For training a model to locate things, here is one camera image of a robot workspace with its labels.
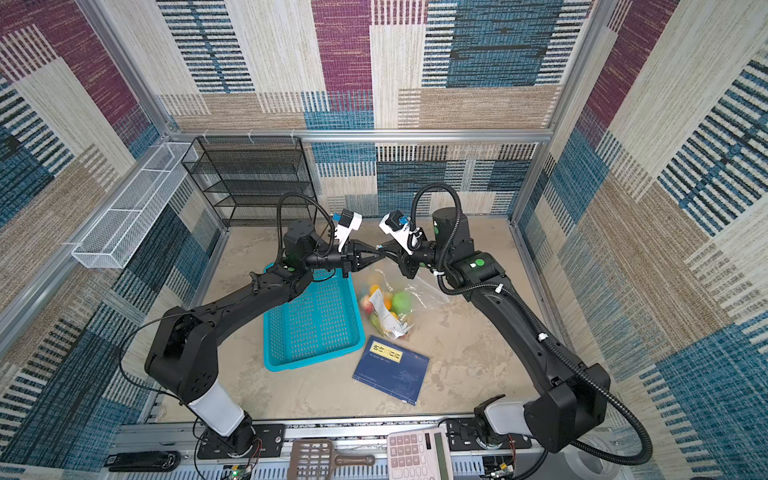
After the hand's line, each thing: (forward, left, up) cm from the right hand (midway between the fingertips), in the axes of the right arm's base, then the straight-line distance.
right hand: (385, 250), depth 71 cm
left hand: (0, 0, -1) cm, 1 cm away
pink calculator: (-37, -6, -29) cm, 48 cm away
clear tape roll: (-42, -48, -28) cm, 70 cm away
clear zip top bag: (-7, -10, -9) cm, 15 cm away
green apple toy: (-1, -4, -24) cm, 24 cm away
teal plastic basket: (-3, +21, -32) cm, 38 cm away
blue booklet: (-18, -1, -30) cm, 35 cm away
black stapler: (-37, +55, -25) cm, 71 cm away
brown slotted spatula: (-37, +19, -31) cm, 52 cm away
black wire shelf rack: (+45, +47, -14) cm, 67 cm away
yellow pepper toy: (+4, +4, -23) cm, 24 cm away
